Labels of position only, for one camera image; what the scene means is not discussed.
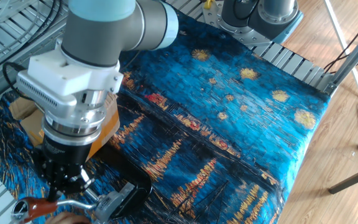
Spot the person hand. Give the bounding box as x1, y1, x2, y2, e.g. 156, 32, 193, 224
44, 211, 91, 224

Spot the silver threaded rod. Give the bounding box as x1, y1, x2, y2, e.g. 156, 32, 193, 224
84, 188, 101, 203

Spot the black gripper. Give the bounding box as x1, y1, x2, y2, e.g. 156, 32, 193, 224
39, 136, 96, 202

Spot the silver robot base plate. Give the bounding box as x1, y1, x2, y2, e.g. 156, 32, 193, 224
202, 0, 275, 47

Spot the starry night painted cloth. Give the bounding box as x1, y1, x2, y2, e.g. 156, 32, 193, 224
0, 6, 332, 224

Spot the white slanted pole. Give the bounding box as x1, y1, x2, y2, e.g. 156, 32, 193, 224
323, 0, 358, 102

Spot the taped cardboard box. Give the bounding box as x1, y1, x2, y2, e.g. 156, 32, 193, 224
8, 93, 121, 162

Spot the dark furniture leg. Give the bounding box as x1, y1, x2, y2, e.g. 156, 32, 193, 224
328, 162, 358, 195

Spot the grey aluminium frame post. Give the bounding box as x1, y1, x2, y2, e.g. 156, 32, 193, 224
323, 27, 358, 96

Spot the silver mounting plate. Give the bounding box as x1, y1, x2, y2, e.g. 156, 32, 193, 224
0, 0, 39, 24

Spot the silver lever red handle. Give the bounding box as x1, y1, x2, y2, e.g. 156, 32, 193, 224
11, 196, 98, 223

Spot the grey aluminium table rail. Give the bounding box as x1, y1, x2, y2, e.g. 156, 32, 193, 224
0, 0, 71, 113

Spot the black gripper cable with plug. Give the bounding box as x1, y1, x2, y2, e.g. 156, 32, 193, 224
1, 61, 35, 102

